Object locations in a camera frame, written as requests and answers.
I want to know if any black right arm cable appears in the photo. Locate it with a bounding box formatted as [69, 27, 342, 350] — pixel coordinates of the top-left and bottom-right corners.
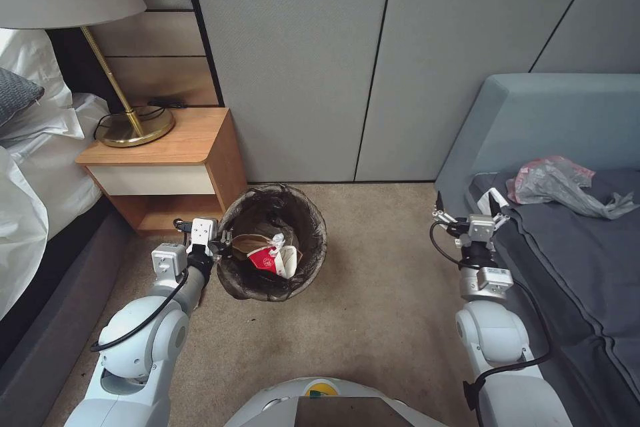
[461, 278, 555, 414]

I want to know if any wooden nightstand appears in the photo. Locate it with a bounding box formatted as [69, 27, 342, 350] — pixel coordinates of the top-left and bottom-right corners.
[74, 106, 249, 238]

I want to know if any grey bed frame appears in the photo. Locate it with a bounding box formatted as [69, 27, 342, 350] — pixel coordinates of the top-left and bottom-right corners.
[0, 194, 132, 427]

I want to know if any white nightstand drawer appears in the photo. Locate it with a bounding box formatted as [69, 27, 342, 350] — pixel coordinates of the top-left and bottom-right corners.
[88, 164, 217, 197]

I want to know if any brown paper scrap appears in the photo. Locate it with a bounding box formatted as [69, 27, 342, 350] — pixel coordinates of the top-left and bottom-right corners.
[231, 234, 275, 261]

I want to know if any grey patterned pillow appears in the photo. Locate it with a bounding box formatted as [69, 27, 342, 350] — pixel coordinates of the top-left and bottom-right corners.
[0, 66, 45, 129]

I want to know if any red and white paper cup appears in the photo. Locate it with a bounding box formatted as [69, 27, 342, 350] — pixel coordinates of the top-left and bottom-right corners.
[247, 246, 282, 279]

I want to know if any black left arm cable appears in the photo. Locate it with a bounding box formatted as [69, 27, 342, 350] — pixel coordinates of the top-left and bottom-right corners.
[89, 266, 190, 354]

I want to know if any white robot front shell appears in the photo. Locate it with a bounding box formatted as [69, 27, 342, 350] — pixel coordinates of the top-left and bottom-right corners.
[222, 376, 449, 427]

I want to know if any black lamp cable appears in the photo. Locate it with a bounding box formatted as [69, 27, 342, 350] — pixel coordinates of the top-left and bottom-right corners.
[93, 98, 189, 141]

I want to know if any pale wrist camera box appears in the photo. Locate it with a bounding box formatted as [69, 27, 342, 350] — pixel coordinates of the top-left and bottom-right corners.
[191, 217, 220, 248]
[467, 214, 497, 244]

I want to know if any white pillow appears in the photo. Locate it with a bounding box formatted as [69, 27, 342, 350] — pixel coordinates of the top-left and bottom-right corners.
[0, 28, 75, 139]

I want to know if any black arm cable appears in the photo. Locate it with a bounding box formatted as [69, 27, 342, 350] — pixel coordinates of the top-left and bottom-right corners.
[461, 278, 555, 414]
[89, 266, 190, 354]

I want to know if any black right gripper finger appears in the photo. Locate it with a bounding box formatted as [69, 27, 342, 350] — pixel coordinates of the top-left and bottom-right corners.
[477, 187, 512, 231]
[431, 190, 470, 234]

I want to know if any white crumpled paper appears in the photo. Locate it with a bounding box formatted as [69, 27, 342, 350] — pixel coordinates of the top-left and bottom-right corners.
[269, 233, 302, 282]

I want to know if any wooden headboard panel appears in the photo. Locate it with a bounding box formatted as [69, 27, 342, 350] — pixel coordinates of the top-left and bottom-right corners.
[85, 8, 222, 109]

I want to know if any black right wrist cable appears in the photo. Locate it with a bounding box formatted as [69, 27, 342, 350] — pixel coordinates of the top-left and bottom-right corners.
[428, 219, 475, 271]

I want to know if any white duvet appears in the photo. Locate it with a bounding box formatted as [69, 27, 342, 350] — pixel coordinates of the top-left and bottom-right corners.
[0, 91, 111, 322]

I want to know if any crumpled clear plastic bag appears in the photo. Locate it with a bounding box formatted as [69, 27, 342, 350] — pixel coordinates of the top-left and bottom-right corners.
[505, 155, 640, 221]

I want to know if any trash bin with black liner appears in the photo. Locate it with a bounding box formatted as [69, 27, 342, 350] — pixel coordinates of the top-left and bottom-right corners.
[215, 182, 329, 304]

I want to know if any dark grey sofa cushion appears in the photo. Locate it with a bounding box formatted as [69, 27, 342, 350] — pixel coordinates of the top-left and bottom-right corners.
[467, 168, 640, 427]

